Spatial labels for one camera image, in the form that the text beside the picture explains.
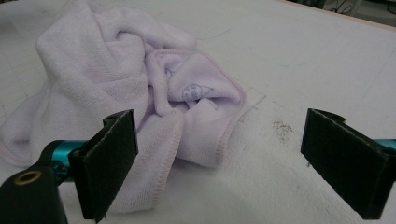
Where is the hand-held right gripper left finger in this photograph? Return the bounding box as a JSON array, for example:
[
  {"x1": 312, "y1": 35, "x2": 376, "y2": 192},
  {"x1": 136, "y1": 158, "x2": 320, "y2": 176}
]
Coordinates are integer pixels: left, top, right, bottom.
[{"x1": 67, "y1": 108, "x2": 139, "y2": 224}]

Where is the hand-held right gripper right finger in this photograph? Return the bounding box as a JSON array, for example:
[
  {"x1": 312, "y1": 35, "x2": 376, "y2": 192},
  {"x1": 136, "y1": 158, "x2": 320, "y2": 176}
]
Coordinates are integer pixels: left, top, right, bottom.
[{"x1": 300, "y1": 107, "x2": 396, "y2": 220}]

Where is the lilac towel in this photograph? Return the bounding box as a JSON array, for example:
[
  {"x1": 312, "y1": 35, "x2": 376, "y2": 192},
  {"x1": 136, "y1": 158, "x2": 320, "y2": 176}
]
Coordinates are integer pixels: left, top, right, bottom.
[{"x1": 0, "y1": 0, "x2": 248, "y2": 215}]

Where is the white foam mat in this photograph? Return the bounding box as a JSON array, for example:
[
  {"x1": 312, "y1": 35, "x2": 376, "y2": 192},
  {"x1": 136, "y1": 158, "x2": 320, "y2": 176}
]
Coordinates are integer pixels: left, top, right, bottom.
[{"x1": 0, "y1": 0, "x2": 396, "y2": 224}]

